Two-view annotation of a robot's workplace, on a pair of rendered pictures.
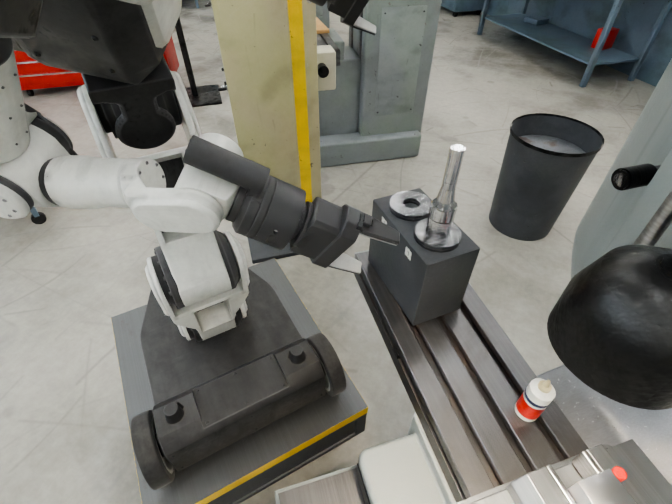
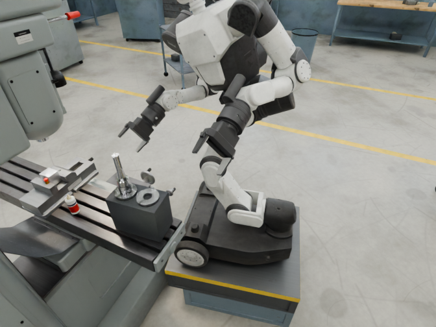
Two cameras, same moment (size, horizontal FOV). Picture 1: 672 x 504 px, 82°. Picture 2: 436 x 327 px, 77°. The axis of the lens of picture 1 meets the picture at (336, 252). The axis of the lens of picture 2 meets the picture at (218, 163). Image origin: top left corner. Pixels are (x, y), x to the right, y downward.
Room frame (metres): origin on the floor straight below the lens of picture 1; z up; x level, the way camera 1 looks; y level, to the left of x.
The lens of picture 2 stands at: (1.37, -0.54, 1.91)
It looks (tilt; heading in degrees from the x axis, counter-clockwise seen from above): 39 degrees down; 132
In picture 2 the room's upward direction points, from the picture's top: straight up
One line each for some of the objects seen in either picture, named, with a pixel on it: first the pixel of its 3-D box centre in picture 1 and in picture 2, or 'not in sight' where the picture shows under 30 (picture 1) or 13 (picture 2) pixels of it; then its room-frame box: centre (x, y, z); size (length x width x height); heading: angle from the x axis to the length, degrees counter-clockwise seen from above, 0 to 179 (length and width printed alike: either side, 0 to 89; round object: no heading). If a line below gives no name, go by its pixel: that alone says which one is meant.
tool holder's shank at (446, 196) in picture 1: (450, 177); (119, 167); (0.57, -0.20, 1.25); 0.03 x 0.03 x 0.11
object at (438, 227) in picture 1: (440, 219); (124, 185); (0.57, -0.20, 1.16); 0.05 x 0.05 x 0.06
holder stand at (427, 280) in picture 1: (416, 252); (141, 209); (0.62, -0.18, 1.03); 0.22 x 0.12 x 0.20; 23
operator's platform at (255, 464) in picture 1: (237, 385); (237, 252); (0.74, 0.38, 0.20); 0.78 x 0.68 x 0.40; 29
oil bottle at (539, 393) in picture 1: (536, 396); (71, 203); (0.31, -0.34, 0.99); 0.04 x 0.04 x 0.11
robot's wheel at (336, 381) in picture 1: (325, 363); (191, 254); (0.66, 0.03, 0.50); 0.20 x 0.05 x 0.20; 29
